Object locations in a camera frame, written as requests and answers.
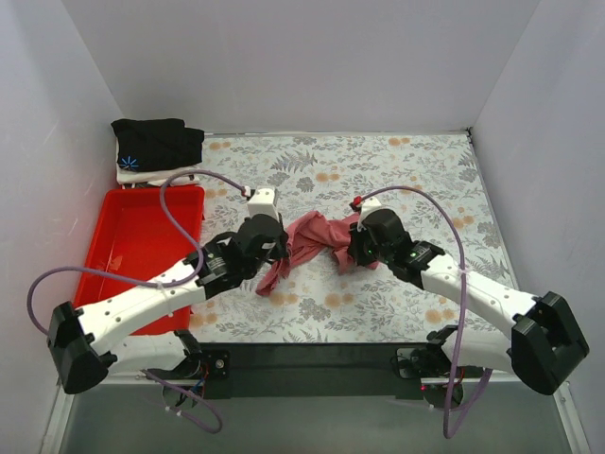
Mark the red plastic tray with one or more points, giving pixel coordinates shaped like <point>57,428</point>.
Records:
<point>133,237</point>

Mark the white folded t-shirt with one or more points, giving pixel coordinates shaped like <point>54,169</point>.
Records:
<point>157,178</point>

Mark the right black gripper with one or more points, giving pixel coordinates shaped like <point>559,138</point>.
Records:
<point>355,249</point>

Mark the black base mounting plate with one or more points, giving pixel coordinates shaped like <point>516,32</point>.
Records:
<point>246,370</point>

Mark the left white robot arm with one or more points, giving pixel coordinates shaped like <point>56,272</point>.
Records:
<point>80,339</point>

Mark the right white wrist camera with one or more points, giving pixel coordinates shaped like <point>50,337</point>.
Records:
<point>364,207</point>

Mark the aluminium frame rail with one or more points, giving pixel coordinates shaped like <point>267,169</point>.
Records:
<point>63,403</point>

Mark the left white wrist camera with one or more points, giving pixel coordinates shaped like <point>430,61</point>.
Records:
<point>263,202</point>

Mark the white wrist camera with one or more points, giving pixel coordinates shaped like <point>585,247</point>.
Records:
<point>364,207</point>
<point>263,202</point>

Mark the black folded t-shirt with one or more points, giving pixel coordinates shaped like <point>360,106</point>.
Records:
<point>156,145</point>

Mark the pink t-shirt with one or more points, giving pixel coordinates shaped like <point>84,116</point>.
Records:
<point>307,237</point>

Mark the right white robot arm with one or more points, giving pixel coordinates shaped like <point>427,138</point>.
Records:
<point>536,338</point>

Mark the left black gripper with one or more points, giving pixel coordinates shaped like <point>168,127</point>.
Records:
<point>280,245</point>

